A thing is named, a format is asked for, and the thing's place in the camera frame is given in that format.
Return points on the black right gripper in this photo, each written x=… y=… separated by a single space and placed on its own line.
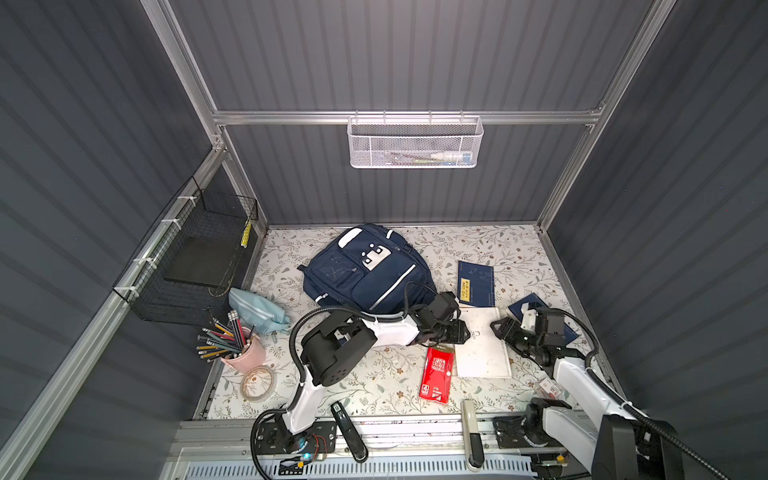
x=507 y=331

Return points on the black notebook in basket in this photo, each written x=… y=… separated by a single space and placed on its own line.
x=207 y=262

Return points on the white notebook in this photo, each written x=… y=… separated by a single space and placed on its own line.
x=483 y=355

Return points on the clear tape roll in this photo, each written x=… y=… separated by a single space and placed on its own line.
x=258 y=383

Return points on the navy blue student backpack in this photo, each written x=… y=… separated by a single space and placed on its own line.
x=370 y=267

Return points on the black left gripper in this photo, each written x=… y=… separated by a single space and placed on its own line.
x=459 y=336

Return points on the navy blue book yellow label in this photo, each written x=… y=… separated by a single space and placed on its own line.
x=475 y=285

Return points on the white glue tube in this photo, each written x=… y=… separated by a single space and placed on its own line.
x=456 y=157

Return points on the pink pencil cup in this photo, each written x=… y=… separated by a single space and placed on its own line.
x=253 y=356

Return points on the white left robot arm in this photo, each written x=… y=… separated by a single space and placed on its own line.
x=327 y=343

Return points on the navy blue thin notebook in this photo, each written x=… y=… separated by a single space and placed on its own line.
x=536 y=316

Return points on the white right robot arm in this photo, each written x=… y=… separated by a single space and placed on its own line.
x=601 y=429

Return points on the black wire wall basket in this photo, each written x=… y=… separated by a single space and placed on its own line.
x=197 y=211

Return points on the light blue pencil pouch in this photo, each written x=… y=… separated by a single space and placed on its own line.
x=260 y=314

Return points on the white wire mesh basket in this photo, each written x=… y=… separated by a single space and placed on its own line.
x=406 y=141

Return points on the red card pack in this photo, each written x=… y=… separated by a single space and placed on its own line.
x=437 y=374

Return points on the white black handheld tool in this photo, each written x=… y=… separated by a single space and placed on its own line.
x=472 y=440

